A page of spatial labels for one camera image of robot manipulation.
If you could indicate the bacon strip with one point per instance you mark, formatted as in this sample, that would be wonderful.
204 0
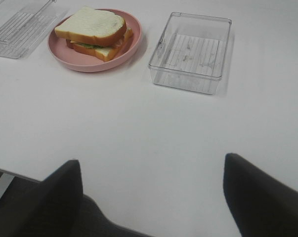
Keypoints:
119 43

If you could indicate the left clear plastic tray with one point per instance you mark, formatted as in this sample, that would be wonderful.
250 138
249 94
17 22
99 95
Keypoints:
25 23

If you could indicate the clear plastic tray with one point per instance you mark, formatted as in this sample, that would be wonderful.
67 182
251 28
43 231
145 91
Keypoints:
191 52
25 23

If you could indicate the green lettuce leaf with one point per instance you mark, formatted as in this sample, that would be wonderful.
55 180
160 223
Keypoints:
87 45

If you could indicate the right clear plastic tray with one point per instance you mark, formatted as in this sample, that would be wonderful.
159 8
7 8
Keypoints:
191 52

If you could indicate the pink round plate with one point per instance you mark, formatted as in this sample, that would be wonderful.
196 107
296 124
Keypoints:
85 63

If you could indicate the bread slice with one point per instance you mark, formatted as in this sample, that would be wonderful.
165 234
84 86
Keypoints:
105 53
91 26

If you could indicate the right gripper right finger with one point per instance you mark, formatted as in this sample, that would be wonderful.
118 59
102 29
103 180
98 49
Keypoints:
260 205

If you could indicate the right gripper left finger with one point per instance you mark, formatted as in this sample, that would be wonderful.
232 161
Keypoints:
48 210

